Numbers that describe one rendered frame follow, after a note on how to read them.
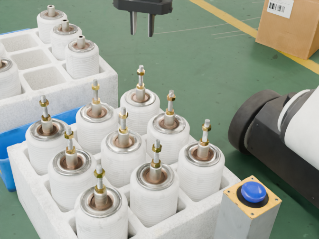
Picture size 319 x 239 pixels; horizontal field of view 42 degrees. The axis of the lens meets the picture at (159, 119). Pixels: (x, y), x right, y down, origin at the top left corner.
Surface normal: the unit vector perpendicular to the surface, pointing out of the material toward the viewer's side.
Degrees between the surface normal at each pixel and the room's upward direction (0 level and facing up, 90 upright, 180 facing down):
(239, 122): 67
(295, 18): 90
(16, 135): 88
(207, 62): 0
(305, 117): 53
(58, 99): 90
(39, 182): 0
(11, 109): 90
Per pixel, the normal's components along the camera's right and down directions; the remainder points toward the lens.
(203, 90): 0.05, -0.79
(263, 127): -0.82, 0.32
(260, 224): 0.57, 0.53
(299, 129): -0.77, 0.06
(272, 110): -0.54, -0.33
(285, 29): -0.61, 0.44
